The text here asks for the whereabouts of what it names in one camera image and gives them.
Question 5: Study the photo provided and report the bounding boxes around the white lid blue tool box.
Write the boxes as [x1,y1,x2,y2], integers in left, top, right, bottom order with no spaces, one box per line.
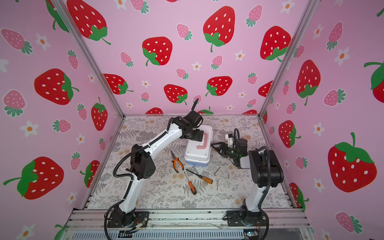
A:
[184,125,213,167]

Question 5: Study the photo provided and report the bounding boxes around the orange screwdriver short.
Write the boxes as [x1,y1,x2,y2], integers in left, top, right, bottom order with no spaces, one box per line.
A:
[187,169,213,184]

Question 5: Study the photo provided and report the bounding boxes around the orange handled pliers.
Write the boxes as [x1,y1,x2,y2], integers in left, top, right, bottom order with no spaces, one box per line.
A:
[171,151,184,173]

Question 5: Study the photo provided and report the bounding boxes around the orange screwdriver long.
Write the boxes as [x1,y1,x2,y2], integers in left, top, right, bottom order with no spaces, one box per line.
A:
[184,172,197,195]

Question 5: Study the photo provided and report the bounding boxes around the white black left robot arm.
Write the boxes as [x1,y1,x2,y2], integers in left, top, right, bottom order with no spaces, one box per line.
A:
[104,110,204,240]

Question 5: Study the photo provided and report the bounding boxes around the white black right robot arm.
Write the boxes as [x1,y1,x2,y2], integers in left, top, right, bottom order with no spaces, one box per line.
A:
[211,128,284,240]

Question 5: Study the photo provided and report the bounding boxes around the steel hex key small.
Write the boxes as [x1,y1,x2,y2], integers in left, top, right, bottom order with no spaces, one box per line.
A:
[217,175,230,191]

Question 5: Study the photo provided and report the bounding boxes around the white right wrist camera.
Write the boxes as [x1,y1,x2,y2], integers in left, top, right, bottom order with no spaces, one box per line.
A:
[225,134,234,148]

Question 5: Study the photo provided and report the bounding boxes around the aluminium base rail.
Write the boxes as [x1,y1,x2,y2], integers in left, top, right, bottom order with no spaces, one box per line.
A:
[59,209,316,240]

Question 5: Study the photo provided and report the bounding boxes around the aluminium corner frame post right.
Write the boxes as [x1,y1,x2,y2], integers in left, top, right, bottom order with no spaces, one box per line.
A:
[259,0,320,120]

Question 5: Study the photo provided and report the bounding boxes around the aluminium corner frame post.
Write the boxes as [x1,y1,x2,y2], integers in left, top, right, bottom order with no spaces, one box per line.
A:
[52,0,125,119]
[259,0,320,120]

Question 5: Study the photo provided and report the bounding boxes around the aluminium corner frame post left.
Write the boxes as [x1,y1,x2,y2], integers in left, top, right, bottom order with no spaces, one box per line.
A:
[52,0,125,119]

